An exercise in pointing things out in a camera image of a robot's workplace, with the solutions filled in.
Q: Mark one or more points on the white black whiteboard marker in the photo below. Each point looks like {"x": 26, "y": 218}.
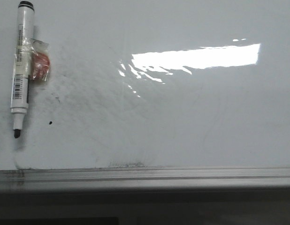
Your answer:
{"x": 22, "y": 65}

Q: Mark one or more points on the white whiteboard with aluminium frame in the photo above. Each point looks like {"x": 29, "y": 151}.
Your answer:
{"x": 151, "y": 95}

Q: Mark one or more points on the red magnet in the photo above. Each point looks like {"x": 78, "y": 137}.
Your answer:
{"x": 40, "y": 61}

